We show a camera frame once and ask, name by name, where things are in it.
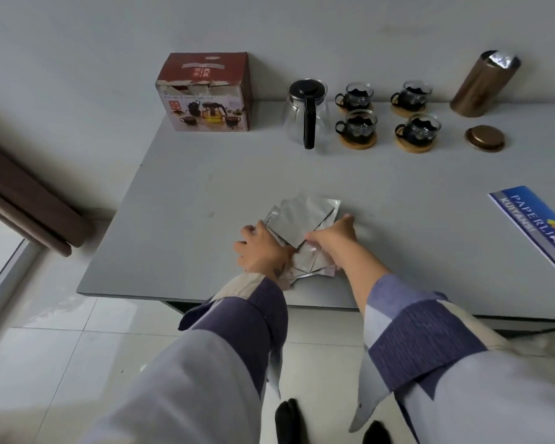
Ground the gold round canister lid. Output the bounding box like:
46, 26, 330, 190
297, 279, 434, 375
465, 125, 506, 153

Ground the red cardboard tea set box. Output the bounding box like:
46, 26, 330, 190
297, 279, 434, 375
155, 52, 251, 133

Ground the white window frame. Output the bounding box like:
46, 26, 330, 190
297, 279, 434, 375
0, 240, 43, 319

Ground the person's right foot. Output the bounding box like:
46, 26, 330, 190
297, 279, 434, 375
362, 421, 392, 444

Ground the person's left forearm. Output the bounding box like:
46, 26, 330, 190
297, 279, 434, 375
81, 270, 290, 444

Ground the gold metal canister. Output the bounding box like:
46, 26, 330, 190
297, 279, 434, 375
450, 51, 522, 118

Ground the glass cup with black holder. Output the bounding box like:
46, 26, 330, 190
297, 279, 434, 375
335, 109, 379, 144
390, 80, 433, 111
394, 113, 442, 146
335, 82, 375, 112

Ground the person's right hand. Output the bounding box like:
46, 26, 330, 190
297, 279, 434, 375
304, 214, 366, 269

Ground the glass teapot with black lid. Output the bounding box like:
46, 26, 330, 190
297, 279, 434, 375
283, 78, 332, 150

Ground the person's left foot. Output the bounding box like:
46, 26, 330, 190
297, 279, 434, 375
275, 398, 304, 444

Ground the brown curtain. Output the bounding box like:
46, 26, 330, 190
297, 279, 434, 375
0, 134, 91, 257

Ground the person's foot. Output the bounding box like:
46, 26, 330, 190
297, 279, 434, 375
362, 421, 392, 444
275, 398, 304, 444

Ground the pile of silver foil packets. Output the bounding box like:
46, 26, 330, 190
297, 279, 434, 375
262, 192, 342, 292

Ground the blue receipt booklet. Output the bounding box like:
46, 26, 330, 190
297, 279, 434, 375
488, 185, 555, 287

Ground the person's left hand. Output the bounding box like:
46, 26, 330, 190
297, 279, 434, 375
233, 220, 291, 279

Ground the person's right forearm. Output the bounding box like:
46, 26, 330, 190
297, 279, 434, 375
338, 247, 555, 444

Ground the silver foil bag in canister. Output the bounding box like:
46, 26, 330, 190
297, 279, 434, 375
484, 51, 519, 70

